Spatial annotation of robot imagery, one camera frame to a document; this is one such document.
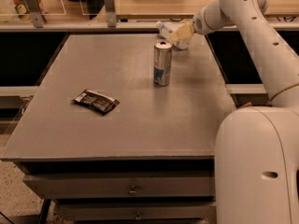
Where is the yellow foam-padded gripper finger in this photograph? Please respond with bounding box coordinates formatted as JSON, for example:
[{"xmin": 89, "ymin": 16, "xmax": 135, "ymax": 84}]
[{"xmin": 169, "ymin": 22, "xmax": 194, "ymax": 43}]

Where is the clear plastic bottle blue label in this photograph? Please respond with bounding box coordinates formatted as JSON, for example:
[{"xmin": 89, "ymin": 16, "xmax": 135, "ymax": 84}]
[{"xmin": 156, "ymin": 21, "xmax": 192, "ymax": 50}]

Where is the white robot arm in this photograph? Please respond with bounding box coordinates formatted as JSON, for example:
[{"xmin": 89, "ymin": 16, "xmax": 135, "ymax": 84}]
[{"xmin": 192, "ymin": 0, "xmax": 299, "ymax": 224}]

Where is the silver blue energy drink can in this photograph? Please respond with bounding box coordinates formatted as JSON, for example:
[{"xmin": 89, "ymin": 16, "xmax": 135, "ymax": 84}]
[{"xmin": 153, "ymin": 40, "xmax": 172, "ymax": 86}]

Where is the black snack packet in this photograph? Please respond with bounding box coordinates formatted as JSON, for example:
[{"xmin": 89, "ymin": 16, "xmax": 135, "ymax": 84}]
[{"xmin": 73, "ymin": 90, "xmax": 120, "ymax": 115}]

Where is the grey upper drawer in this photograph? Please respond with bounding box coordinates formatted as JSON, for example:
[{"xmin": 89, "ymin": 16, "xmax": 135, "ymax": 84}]
[{"xmin": 23, "ymin": 172, "xmax": 215, "ymax": 200}]

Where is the grey drawer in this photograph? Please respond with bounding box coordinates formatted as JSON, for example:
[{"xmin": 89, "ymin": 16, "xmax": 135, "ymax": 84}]
[
  {"xmin": 23, "ymin": 172, "xmax": 215, "ymax": 200},
  {"xmin": 55, "ymin": 203, "xmax": 216, "ymax": 221}
]

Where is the colourful package behind glass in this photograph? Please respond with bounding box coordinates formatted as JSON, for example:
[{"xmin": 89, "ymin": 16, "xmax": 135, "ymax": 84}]
[{"xmin": 0, "ymin": 0, "xmax": 48, "ymax": 22}]

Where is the grey lower drawer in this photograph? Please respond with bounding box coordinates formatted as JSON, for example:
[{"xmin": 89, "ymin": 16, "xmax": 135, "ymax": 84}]
[{"xmin": 55, "ymin": 203, "xmax": 216, "ymax": 221}]

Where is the middle metal bracket post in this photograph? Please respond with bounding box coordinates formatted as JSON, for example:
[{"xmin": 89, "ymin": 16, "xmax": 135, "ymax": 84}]
[{"xmin": 104, "ymin": 0, "xmax": 117, "ymax": 27}]

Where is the metal bracket post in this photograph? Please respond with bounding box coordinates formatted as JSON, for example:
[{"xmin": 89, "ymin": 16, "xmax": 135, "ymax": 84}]
[
  {"xmin": 25, "ymin": 0, "xmax": 45, "ymax": 28},
  {"xmin": 104, "ymin": 0, "xmax": 117, "ymax": 27}
]

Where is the left metal bracket post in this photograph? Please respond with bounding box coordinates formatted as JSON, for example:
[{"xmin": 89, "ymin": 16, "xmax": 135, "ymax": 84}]
[{"xmin": 25, "ymin": 0, "xmax": 45, "ymax": 28}]

